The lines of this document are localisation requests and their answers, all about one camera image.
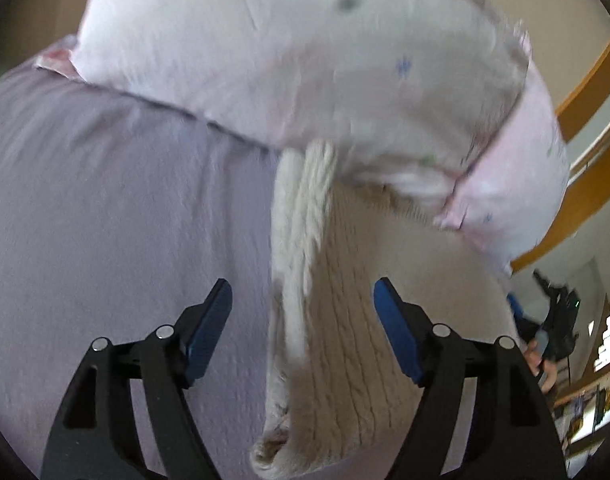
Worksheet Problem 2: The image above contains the white floral pillow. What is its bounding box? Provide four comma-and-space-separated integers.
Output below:
36, 0, 528, 201

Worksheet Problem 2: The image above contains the lilac textured bed sheet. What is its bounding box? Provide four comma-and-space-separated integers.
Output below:
0, 63, 277, 479

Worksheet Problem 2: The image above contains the beige cable knit sweater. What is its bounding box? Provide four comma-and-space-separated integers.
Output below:
251, 141, 515, 479

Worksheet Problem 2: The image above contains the pink floral pillow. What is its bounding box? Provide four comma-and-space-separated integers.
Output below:
432, 58, 571, 276

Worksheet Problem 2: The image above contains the wooden headboard frame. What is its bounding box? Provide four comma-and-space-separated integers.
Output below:
512, 42, 610, 272

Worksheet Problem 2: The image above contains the person right hand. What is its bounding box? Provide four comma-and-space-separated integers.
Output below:
523, 339, 558, 394

